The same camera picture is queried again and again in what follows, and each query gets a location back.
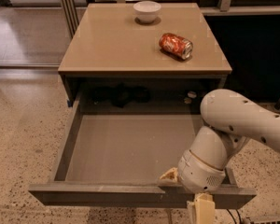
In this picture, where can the grey top drawer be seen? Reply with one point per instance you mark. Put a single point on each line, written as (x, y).
(114, 157)

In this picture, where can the metal window frame post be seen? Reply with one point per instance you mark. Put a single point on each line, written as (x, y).
(70, 14)

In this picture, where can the grey drawer cabinet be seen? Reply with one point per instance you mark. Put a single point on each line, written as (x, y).
(117, 59)

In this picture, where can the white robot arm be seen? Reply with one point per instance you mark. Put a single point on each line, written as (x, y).
(230, 121)

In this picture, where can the white ceramic bowl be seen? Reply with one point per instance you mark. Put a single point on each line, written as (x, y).
(146, 11)

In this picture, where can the grey power strip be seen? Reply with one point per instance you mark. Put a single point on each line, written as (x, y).
(262, 220)

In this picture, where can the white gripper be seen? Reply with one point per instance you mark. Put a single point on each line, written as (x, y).
(200, 172)

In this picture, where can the red soda can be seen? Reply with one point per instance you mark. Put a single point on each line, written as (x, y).
(176, 45)

